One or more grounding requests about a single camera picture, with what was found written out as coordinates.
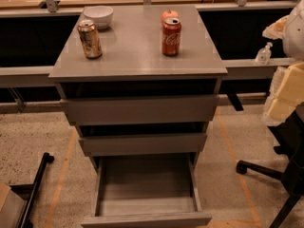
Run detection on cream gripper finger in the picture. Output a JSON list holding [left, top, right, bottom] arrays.
[[266, 62, 304, 123], [262, 15, 289, 40]]

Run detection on red coke can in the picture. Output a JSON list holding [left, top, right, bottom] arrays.
[[161, 17, 181, 56]]

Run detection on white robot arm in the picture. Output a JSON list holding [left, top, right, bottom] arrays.
[[262, 0, 304, 126]]

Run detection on grey middle drawer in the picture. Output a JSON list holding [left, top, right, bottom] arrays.
[[79, 133, 206, 157]]

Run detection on grey drawer cabinet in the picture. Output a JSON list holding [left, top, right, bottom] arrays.
[[47, 4, 229, 228]]

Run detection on gold white soda can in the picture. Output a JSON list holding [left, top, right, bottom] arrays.
[[78, 20, 103, 59]]

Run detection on open grey bottom drawer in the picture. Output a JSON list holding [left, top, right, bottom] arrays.
[[82, 153, 212, 228]]

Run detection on grey top drawer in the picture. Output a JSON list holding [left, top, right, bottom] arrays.
[[61, 95, 219, 125]]

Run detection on clear sanitizer bottle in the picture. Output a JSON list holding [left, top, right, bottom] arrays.
[[255, 42, 273, 66]]

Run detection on black office chair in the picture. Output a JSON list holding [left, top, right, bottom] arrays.
[[236, 103, 304, 228]]

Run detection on red apple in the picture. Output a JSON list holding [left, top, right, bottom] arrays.
[[161, 9, 179, 23]]

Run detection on white bowl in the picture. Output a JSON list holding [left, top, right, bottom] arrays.
[[84, 6, 114, 29]]

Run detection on grey desk rail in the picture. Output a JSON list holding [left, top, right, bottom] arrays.
[[0, 58, 296, 88]]

